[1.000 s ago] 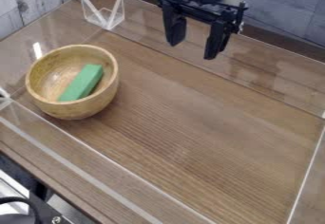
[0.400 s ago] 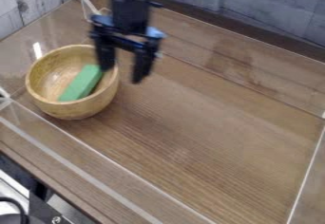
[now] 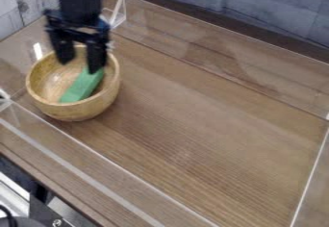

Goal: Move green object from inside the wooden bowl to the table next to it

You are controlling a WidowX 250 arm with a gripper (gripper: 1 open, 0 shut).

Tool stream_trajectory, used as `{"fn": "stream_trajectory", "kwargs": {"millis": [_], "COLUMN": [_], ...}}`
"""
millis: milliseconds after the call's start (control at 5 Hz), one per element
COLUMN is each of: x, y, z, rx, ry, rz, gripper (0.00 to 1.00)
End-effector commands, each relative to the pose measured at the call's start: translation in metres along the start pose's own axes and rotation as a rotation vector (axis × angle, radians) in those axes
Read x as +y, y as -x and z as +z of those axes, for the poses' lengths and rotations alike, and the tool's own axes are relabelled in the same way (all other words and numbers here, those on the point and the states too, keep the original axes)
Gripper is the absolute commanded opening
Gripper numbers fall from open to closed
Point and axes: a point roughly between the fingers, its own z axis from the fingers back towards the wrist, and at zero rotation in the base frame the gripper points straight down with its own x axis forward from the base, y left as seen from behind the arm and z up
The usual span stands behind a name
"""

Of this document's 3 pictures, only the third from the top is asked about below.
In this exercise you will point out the green rectangular block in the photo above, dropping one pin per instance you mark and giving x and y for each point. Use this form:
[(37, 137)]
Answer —
[(83, 86)]

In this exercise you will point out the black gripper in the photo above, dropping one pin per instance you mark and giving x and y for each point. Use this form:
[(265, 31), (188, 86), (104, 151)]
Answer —
[(76, 22)]

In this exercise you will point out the wooden bowl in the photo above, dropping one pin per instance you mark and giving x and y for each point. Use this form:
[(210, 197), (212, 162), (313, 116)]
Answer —
[(48, 78)]

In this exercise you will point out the clear acrylic corner bracket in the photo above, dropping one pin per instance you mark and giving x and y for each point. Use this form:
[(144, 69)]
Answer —
[(115, 15)]

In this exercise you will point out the black metal mount bracket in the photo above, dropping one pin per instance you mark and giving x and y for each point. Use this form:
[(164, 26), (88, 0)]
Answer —
[(43, 214)]

